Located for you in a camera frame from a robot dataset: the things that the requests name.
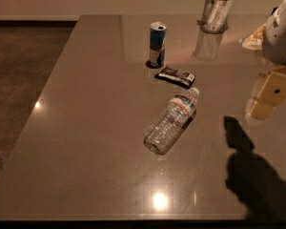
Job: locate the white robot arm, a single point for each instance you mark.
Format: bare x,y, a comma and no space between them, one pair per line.
274,36

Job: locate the clear plastic water bottle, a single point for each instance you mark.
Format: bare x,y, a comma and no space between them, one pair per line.
167,130

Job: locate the black snack bar wrapper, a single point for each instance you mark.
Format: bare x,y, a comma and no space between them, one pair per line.
177,77

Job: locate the blue silver drink can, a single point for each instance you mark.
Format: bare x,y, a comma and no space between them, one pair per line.
157,44

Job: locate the clear glass utensil holder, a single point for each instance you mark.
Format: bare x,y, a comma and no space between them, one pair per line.
215,16

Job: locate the small plate with food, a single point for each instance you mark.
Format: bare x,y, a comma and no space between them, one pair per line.
255,40

